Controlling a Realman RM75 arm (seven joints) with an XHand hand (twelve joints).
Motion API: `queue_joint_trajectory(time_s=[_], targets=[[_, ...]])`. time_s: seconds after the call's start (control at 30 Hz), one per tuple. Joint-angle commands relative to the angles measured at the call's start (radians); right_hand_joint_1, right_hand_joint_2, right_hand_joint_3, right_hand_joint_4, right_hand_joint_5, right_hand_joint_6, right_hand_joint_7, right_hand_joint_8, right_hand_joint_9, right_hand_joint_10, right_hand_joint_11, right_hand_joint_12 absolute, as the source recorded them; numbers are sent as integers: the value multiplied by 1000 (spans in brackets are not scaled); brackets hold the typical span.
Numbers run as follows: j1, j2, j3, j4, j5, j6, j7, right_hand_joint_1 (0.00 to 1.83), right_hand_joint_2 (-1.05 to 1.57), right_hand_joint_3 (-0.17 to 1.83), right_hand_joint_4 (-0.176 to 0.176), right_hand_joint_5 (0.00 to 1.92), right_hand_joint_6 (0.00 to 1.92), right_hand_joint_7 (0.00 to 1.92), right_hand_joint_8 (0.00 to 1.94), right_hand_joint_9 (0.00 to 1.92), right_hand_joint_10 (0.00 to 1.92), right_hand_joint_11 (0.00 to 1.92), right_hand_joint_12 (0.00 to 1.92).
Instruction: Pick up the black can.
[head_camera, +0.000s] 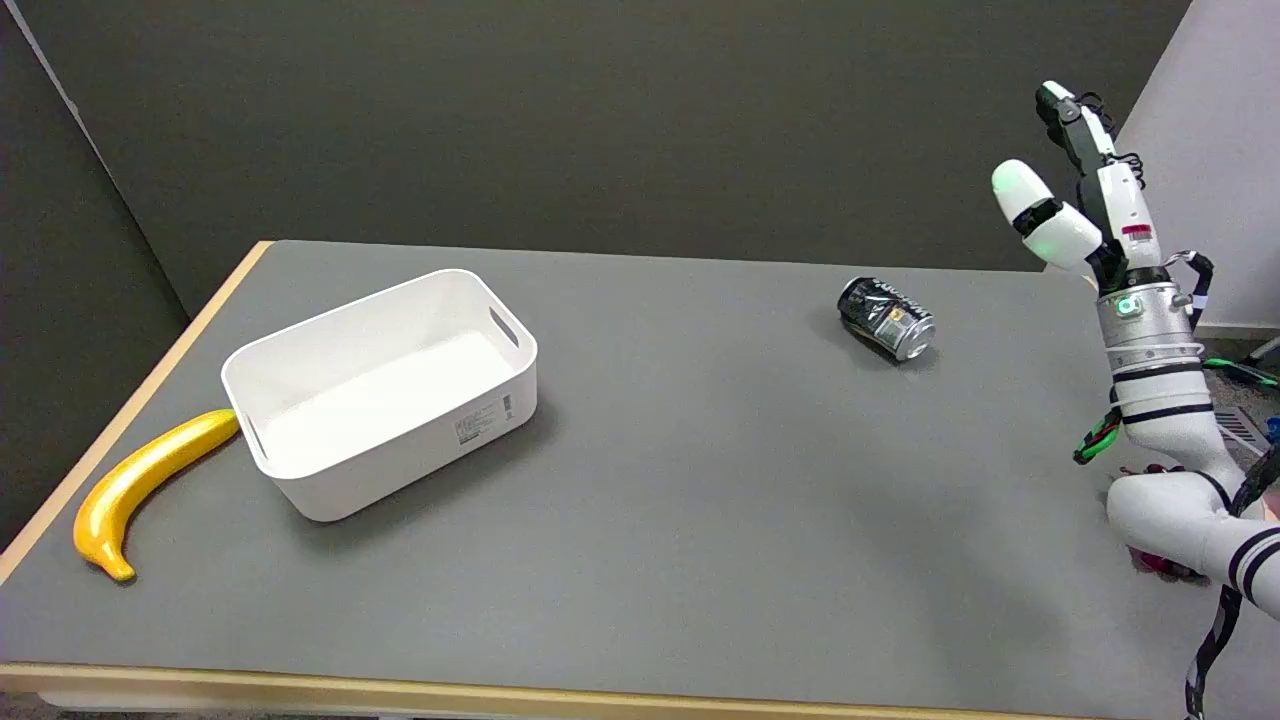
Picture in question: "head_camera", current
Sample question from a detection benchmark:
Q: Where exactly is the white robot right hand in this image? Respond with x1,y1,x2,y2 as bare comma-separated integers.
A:
991,79,1168,293

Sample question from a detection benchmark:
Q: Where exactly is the black drink can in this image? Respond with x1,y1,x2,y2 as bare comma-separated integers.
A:
837,277,937,363

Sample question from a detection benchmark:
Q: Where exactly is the metal floor vent grille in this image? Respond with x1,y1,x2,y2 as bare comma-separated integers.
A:
1214,404,1272,457

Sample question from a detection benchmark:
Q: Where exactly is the purple toy grape bunch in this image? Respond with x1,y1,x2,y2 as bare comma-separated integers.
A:
1120,463,1209,583

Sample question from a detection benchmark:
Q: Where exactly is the white plastic storage bin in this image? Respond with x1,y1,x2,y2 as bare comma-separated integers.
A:
221,268,539,523

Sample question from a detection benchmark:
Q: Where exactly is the yellow toy banana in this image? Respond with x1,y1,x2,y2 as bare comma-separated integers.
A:
73,408,241,584

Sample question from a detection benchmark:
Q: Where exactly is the black green cable loop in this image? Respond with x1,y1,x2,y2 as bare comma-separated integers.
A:
1074,405,1123,466

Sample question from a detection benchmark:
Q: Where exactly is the black forearm cable bundle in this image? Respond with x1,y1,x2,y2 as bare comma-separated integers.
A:
1184,445,1280,720

